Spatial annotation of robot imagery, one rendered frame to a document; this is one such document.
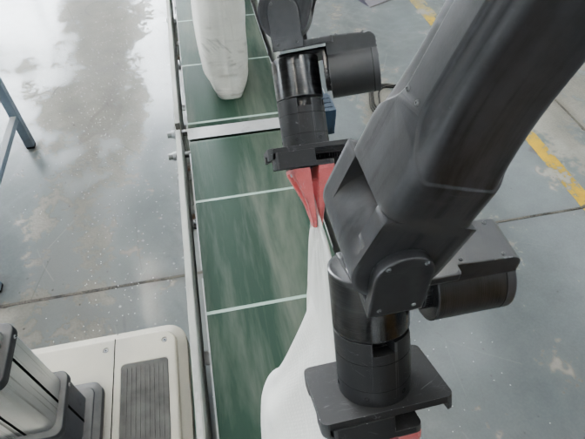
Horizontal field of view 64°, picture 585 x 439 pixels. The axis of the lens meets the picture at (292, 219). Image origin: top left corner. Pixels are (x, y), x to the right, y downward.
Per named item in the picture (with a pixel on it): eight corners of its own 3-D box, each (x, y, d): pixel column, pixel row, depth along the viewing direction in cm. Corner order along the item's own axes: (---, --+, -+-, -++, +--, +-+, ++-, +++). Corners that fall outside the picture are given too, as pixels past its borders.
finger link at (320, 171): (344, 225, 55) (332, 145, 54) (284, 234, 54) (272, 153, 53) (331, 222, 61) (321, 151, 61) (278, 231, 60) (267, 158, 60)
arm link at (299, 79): (274, 62, 59) (265, 50, 54) (327, 52, 58) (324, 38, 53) (282, 116, 60) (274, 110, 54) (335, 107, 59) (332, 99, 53)
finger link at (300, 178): (360, 222, 55) (350, 143, 54) (301, 232, 54) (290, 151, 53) (346, 219, 62) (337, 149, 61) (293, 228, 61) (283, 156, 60)
